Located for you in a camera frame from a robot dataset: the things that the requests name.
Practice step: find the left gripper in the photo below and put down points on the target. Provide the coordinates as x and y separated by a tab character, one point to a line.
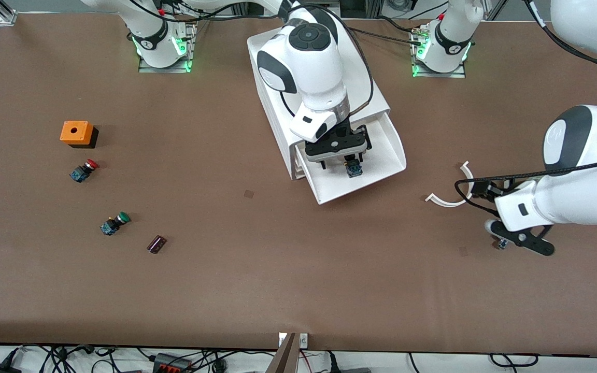
491	192

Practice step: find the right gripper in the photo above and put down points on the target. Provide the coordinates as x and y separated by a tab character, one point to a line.
351	159

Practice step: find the white plastic drawer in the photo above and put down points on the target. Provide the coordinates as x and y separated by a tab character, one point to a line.
376	166
300	172
298	159

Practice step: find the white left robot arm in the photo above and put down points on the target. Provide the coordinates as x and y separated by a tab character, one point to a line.
588	197

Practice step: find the white drawer cabinet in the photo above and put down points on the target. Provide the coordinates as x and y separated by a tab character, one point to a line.
278	129

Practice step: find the white curved plastic piece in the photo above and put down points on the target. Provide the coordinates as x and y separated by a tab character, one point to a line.
441	201

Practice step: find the small blue electronic component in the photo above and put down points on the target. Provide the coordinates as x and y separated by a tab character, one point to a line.
501	244

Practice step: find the dark brown cylindrical capacitor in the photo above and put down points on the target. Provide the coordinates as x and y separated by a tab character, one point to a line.
157	244

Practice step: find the black power strip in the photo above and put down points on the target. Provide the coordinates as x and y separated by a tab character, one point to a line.
173	363

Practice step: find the orange box with hole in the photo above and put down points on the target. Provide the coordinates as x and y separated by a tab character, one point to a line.
74	132

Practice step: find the black power adapter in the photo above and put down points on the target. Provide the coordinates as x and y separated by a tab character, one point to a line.
0	369

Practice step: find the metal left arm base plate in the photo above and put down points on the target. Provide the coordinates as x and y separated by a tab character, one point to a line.
438	75

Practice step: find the small white bracket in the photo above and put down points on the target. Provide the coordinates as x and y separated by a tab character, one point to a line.
303	340
282	339

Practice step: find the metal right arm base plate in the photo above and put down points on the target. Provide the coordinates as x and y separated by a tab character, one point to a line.
192	46

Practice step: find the brown wooden post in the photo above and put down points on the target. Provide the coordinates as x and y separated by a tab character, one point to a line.
284	357

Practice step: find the green push button switch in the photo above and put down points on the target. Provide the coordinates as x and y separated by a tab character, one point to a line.
116	223

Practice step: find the red push button switch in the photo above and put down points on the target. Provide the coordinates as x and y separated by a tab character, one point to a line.
85	170

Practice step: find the metal corner bracket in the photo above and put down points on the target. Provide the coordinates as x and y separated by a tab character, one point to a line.
8	18

